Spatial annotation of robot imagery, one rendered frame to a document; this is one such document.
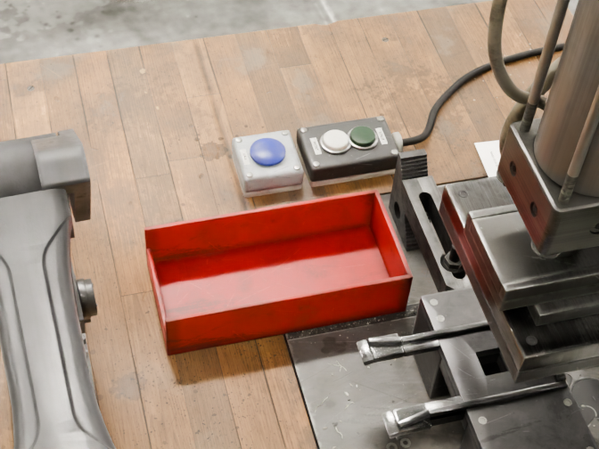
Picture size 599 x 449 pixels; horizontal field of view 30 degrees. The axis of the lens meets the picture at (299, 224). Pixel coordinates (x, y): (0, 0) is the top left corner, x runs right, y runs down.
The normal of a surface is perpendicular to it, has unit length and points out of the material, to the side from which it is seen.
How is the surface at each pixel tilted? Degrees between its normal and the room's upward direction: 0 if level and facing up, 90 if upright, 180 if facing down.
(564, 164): 90
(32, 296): 26
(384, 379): 0
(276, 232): 90
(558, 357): 90
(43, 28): 0
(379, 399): 0
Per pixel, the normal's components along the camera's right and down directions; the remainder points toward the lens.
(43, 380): 0.18, -0.25
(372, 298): 0.25, 0.75
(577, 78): -0.86, 0.36
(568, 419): 0.06, -0.64
